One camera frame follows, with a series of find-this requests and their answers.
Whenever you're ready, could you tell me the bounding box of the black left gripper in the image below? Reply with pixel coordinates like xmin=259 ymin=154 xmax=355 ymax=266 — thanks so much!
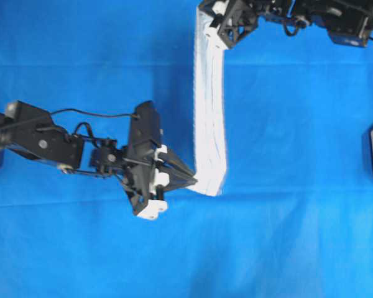
xmin=122 ymin=101 xmax=198 ymax=220

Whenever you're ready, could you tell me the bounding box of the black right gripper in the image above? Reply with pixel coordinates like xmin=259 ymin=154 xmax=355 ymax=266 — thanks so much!
xmin=198 ymin=1 xmax=258 ymax=50

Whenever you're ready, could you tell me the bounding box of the blue striped white towel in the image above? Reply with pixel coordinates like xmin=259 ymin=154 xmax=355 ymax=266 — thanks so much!
xmin=190 ymin=9 xmax=228 ymax=197

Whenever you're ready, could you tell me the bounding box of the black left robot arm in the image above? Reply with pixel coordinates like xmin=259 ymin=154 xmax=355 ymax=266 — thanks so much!
xmin=0 ymin=101 xmax=198 ymax=220

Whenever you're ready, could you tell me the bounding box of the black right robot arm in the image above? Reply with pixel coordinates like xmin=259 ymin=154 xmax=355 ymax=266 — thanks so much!
xmin=198 ymin=0 xmax=373 ymax=50

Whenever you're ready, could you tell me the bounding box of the blue table cloth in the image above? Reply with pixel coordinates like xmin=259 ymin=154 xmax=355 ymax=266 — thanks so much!
xmin=0 ymin=1 xmax=373 ymax=297

